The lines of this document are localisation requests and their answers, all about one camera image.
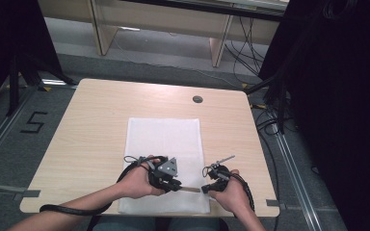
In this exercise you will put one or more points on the black metal stand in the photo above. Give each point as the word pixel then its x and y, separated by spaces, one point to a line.
pixel 13 83
pixel 281 96

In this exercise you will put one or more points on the light wooden desk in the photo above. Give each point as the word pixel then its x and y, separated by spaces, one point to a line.
pixel 160 19

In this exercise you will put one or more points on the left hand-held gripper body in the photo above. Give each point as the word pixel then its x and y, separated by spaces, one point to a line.
pixel 165 170

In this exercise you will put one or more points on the thin tan strip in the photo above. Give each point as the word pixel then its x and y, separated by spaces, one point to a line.
pixel 191 189

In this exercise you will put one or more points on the person's right hand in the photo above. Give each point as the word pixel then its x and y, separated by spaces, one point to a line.
pixel 234 195

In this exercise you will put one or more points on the grey tape strip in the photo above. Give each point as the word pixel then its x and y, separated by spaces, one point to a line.
pixel 13 192
pixel 272 203

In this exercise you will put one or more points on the person's legs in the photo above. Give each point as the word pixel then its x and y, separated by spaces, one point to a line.
pixel 125 224

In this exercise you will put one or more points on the white cloth mat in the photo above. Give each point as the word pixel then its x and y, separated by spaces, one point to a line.
pixel 163 138

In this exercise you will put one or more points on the black curtain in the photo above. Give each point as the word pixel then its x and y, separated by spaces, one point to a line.
pixel 9 38
pixel 340 96

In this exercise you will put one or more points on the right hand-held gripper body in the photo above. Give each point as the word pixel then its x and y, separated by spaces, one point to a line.
pixel 220 174

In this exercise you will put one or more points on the metal floor rail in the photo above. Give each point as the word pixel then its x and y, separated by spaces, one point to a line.
pixel 3 128
pixel 297 179

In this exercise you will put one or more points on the person's left hand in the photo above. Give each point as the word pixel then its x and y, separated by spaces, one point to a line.
pixel 136 184

